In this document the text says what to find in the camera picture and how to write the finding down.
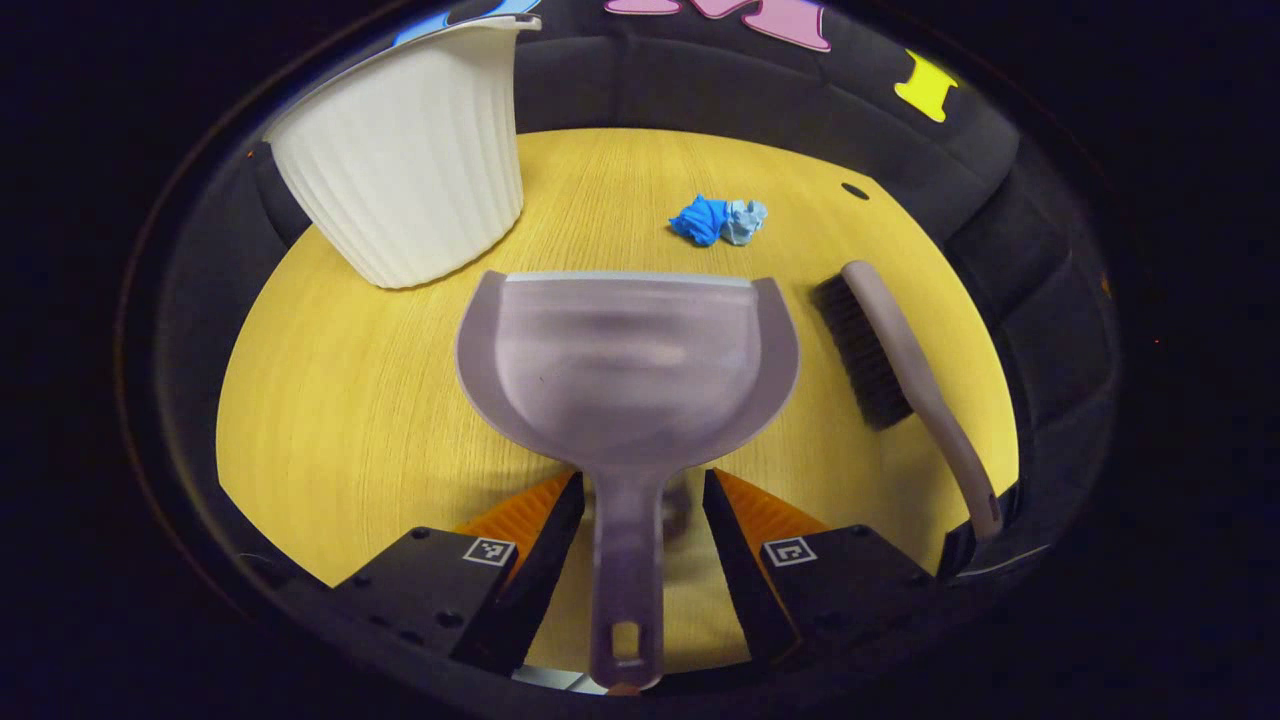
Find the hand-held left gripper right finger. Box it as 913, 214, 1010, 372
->
702, 467, 942, 667

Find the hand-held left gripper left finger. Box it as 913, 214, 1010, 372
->
335, 470, 587, 676

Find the small grey dustpan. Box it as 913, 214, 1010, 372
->
455, 268, 801, 693

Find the small grey broom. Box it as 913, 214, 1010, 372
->
810, 260, 1004, 541

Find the light blue paper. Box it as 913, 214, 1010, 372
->
720, 198, 769, 247

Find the dark blue paper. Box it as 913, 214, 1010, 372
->
668, 193, 728, 248

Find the white ribbed garbage bin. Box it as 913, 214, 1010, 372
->
262, 14, 543, 291

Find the wooden desktop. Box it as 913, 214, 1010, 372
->
215, 128, 1021, 676

